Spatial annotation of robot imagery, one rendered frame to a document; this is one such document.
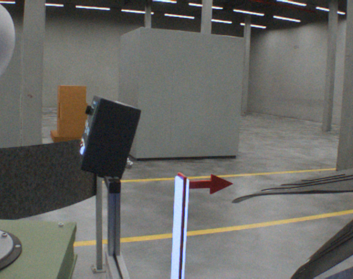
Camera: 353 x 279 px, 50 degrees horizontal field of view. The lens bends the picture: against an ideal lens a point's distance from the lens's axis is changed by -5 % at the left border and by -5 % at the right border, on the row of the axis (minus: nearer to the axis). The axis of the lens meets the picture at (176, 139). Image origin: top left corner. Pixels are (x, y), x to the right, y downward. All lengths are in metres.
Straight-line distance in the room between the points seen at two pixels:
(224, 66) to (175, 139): 1.59
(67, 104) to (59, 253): 7.86
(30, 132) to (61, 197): 2.37
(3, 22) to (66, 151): 1.74
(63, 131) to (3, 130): 2.40
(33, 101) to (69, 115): 3.90
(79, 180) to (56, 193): 0.21
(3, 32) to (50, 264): 0.38
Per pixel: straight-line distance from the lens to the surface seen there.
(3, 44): 0.67
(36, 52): 4.67
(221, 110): 7.21
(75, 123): 8.56
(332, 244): 0.80
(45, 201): 2.32
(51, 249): 0.71
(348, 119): 6.86
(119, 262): 1.00
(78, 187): 2.50
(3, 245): 0.71
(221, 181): 0.46
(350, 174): 0.57
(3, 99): 6.39
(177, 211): 0.45
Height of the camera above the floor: 1.29
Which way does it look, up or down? 8 degrees down
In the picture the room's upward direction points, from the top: 3 degrees clockwise
